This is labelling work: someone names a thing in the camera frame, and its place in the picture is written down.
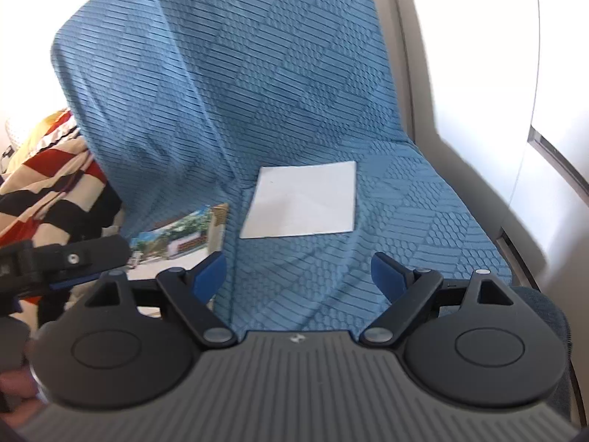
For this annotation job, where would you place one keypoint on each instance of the white cabinet furniture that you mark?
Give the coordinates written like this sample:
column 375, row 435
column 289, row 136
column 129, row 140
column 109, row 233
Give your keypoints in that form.
column 495, row 94

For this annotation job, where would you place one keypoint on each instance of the landscape photo postcard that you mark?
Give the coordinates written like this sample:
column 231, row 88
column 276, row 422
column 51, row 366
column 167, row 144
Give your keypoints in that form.
column 182, row 242

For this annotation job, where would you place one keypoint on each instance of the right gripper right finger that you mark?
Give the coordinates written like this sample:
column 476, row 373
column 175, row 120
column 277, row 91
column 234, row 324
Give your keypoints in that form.
column 390, row 276

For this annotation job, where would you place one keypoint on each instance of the white paper cards stack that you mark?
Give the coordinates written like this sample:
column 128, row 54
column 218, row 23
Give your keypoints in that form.
column 302, row 200

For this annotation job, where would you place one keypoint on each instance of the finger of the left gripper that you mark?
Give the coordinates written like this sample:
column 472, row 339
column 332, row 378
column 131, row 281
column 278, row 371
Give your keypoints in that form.
column 82, row 262

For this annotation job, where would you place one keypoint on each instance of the striped red black white blanket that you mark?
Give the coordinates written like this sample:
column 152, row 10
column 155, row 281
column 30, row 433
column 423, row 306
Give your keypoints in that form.
column 54, row 191

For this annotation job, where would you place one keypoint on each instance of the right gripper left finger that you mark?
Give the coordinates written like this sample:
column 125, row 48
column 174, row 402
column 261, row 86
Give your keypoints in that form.
column 208, row 276

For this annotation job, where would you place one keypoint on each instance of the blue textured chair cover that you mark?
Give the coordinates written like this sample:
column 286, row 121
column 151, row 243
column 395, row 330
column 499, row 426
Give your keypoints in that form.
column 183, row 102

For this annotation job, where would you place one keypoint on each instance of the person's left hand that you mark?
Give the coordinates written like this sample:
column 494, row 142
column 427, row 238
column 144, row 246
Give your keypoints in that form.
column 22, row 384

